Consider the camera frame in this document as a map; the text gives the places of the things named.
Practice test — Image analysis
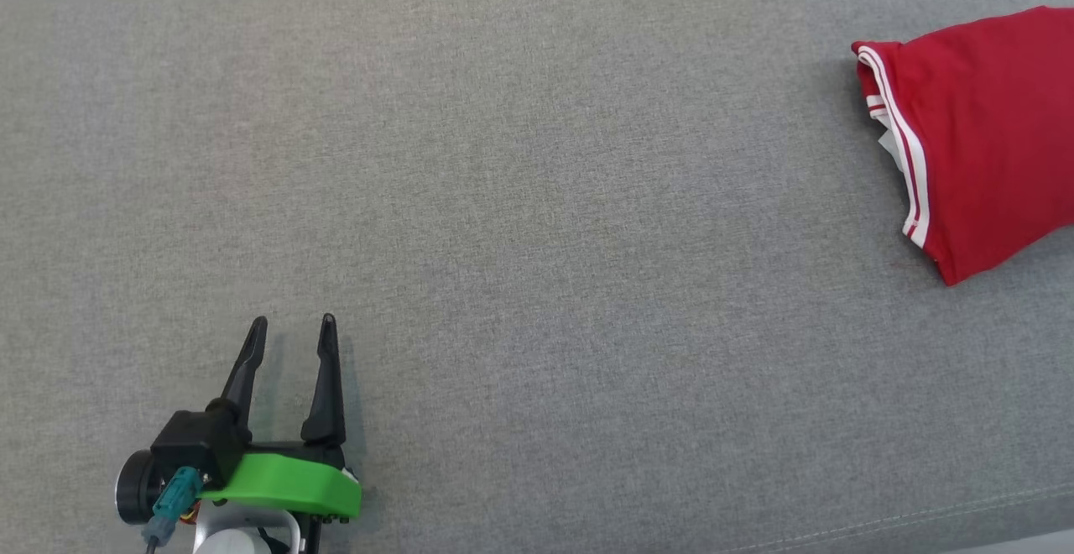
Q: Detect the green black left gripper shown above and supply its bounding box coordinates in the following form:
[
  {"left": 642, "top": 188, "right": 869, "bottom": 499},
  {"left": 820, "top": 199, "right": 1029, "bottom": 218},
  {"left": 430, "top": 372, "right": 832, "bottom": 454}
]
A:
[{"left": 200, "top": 313, "right": 363, "bottom": 531}]

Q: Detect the red garment with white stripes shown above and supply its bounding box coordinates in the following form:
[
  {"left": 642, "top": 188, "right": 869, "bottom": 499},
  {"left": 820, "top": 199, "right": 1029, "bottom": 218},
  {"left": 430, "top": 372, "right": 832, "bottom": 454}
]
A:
[{"left": 852, "top": 5, "right": 1074, "bottom": 286}]

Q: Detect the teal connector cable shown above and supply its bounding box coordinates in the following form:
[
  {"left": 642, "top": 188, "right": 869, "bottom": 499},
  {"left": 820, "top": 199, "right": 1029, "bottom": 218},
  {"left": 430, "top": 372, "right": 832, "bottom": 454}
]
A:
[{"left": 141, "top": 467, "right": 204, "bottom": 554}]

